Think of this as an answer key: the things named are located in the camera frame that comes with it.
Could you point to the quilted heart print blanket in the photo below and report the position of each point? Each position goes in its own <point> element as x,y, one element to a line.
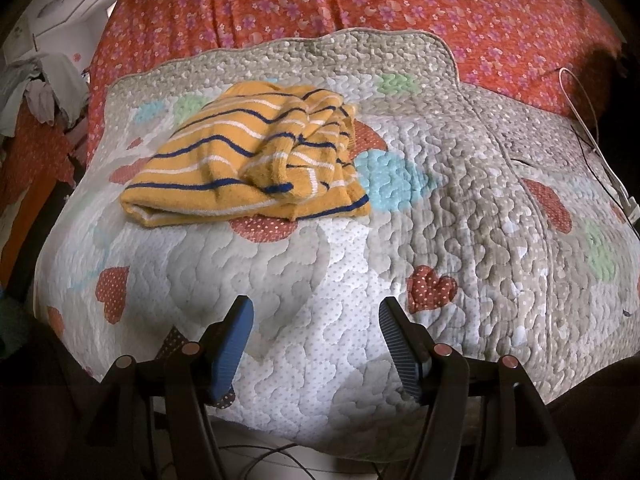
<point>475,240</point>

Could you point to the pile of grey white clothes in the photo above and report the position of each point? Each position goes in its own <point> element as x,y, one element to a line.
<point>35,85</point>

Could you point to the yellow striped shirt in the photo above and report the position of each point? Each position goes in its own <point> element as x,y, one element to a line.
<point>240,160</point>

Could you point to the orange wooden bed frame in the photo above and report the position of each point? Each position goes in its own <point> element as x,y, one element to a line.
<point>20,225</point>

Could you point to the small red floral cloth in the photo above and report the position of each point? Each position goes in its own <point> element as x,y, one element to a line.
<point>35,155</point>

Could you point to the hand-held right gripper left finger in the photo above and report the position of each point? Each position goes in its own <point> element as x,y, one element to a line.
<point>230,350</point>

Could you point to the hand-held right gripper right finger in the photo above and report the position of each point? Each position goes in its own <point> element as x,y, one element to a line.
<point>400,355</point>

